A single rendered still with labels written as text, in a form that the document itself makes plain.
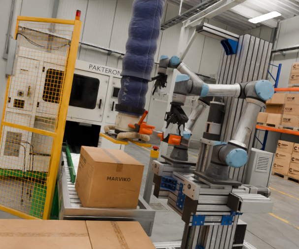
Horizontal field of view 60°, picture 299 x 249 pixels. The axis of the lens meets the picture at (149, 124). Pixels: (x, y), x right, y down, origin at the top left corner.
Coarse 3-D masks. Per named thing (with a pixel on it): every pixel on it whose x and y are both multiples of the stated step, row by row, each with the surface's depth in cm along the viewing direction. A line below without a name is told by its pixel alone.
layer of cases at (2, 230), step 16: (0, 224) 158; (16, 224) 162; (32, 224) 165; (48, 224) 169; (64, 224) 173; (80, 224) 177; (96, 224) 181; (112, 224) 185; (128, 224) 190; (0, 240) 142; (16, 240) 145; (32, 240) 148; (48, 240) 151; (64, 240) 154; (80, 240) 157; (96, 240) 160; (112, 240) 164; (128, 240) 167; (144, 240) 171
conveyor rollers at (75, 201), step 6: (72, 156) 379; (78, 156) 383; (66, 162) 341; (66, 168) 308; (66, 174) 283; (72, 186) 250; (72, 192) 233; (72, 198) 223; (78, 198) 225; (72, 204) 207; (78, 204) 209
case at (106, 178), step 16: (80, 160) 239; (96, 160) 195; (112, 160) 205; (128, 160) 217; (80, 176) 229; (96, 176) 193; (112, 176) 198; (128, 176) 203; (80, 192) 220; (96, 192) 194; (112, 192) 200; (128, 192) 205
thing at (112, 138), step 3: (102, 132) 203; (102, 135) 197; (105, 135) 193; (108, 135) 191; (111, 135) 194; (108, 138) 186; (111, 138) 182; (114, 138) 181; (114, 141) 175; (117, 141) 176; (120, 141) 177; (123, 141) 178; (126, 141) 181; (126, 144) 179
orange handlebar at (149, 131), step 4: (128, 124) 187; (132, 124) 183; (148, 124) 220; (144, 128) 167; (148, 128) 166; (152, 128) 211; (144, 132) 165; (148, 132) 162; (160, 136) 149; (172, 140) 139; (176, 140) 139; (180, 140) 141
